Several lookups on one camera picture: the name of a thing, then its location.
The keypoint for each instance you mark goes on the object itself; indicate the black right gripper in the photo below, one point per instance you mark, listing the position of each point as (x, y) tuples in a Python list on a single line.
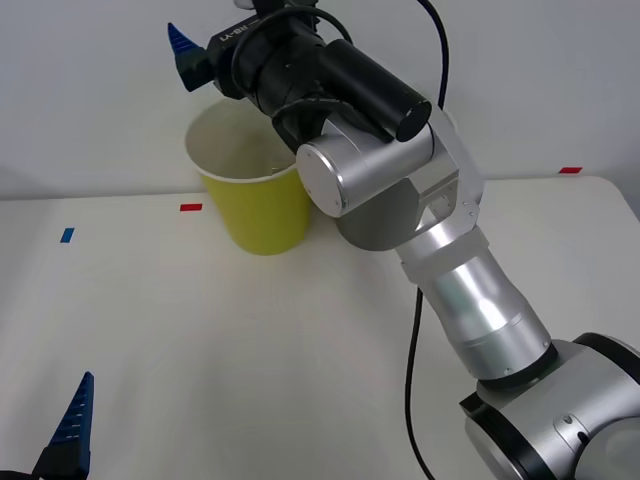
[(227, 60)]

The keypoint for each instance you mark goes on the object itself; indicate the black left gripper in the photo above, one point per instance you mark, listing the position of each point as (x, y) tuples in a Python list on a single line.
[(12, 476)]

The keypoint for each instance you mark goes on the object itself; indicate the silver and black right arm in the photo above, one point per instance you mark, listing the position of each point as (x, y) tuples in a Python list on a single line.
[(450, 290)]

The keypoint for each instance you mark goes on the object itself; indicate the yellow-green plastic waste bin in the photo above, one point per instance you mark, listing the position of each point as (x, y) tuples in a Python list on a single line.
[(260, 220)]

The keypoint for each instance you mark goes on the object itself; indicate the grey plastic waste bin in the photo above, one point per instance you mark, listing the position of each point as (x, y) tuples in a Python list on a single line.
[(370, 230)]

